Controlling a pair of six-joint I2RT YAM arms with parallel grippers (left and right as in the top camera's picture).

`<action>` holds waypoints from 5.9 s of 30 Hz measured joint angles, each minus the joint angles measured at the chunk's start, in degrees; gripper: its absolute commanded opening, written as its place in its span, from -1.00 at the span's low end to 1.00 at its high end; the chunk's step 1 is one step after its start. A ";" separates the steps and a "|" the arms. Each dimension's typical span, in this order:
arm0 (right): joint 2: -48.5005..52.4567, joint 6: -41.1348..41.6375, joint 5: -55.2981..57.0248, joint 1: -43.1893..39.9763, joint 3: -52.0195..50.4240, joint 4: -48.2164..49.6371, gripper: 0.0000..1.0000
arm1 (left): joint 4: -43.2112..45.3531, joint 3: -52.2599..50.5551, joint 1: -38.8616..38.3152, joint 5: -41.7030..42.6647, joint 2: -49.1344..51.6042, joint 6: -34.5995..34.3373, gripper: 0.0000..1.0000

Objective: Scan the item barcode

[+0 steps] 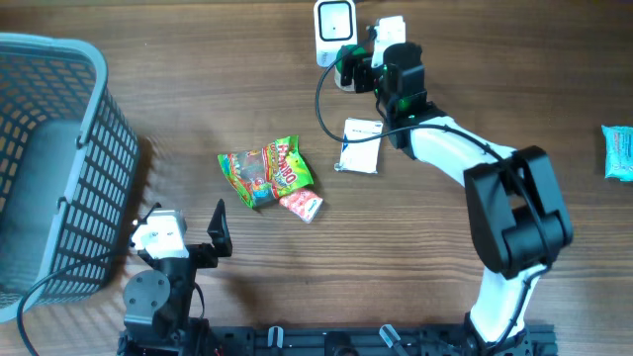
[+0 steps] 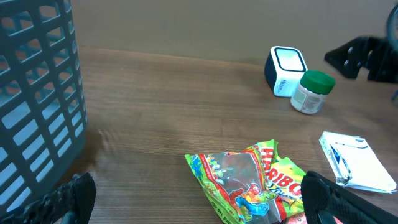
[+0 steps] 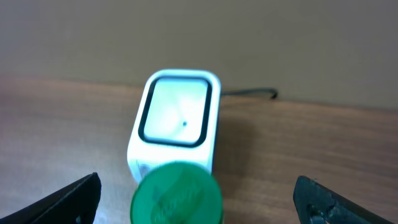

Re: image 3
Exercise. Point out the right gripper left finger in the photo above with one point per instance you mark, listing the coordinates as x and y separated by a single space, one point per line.
75 203

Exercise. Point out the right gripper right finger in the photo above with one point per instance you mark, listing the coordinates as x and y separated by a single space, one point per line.
315 203

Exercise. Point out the green lid jar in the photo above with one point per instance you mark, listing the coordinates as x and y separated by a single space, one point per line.
177 193

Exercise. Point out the white barcode scanner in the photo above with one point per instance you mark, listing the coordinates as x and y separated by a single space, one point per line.
177 120

